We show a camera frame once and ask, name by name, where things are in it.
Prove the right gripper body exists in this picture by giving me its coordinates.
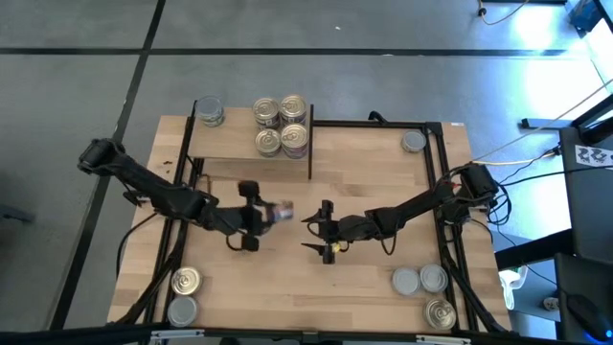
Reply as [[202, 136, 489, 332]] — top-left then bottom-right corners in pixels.
[[321, 199, 370, 265]]

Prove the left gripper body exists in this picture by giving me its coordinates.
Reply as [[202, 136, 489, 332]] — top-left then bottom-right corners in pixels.
[[205, 180, 269, 253]]

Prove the wooden raised shelf platform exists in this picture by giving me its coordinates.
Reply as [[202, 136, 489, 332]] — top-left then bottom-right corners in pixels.
[[177, 99, 316, 182]]

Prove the black front crossbar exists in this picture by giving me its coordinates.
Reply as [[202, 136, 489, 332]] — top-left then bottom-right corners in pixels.
[[0, 323, 613, 345]]

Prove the white green floor object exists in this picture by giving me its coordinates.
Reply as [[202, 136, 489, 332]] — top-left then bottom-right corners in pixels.
[[497, 265, 529, 311]]

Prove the grey floor object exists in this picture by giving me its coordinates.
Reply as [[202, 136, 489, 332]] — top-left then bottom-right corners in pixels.
[[0, 203, 37, 224]]

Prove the black desk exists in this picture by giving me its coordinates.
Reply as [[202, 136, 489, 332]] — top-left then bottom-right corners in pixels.
[[494, 125, 613, 345]]

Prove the black computer mouse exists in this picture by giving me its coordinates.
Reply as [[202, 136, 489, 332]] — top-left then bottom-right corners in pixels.
[[564, 292, 613, 342]]

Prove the white marker sheet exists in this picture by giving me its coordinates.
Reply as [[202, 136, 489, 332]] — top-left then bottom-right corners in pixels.
[[574, 143, 613, 170]]

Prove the black metal stand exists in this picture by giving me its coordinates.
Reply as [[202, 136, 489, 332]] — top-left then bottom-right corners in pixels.
[[572, 93, 613, 145]]

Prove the blue box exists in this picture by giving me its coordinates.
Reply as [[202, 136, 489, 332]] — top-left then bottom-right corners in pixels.
[[567, 0, 605, 35]]

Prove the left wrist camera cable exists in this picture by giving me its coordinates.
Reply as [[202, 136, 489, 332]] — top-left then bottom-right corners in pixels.
[[223, 200, 279, 253]]

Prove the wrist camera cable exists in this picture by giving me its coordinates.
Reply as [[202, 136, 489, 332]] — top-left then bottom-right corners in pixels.
[[223, 200, 279, 253], [377, 224, 399, 256]]

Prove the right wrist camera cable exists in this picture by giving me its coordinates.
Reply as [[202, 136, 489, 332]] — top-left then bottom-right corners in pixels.
[[377, 224, 399, 256]]

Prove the black aluminium table frame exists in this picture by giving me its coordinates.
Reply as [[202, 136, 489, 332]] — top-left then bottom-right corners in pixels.
[[108, 119, 512, 335]]

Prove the black arm base cable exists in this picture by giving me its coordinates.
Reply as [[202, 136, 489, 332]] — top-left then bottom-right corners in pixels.
[[114, 210, 162, 282]]

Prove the black cable bundle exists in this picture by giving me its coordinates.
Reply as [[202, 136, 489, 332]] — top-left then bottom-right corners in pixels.
[[486, 191, 513, 241]]

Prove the yellow floor cable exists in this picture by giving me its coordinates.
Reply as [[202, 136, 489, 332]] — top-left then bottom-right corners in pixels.
[[477, 0, 531, 27], [472, 155, 556, 168]]

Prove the black power cable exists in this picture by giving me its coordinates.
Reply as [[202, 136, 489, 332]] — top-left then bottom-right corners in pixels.
[[519, 146, 562, 170], [497, 165, 613, 188]]

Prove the beige diagonal cable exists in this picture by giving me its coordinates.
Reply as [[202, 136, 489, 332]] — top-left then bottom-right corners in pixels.
[[471, 79, 613, 162]]

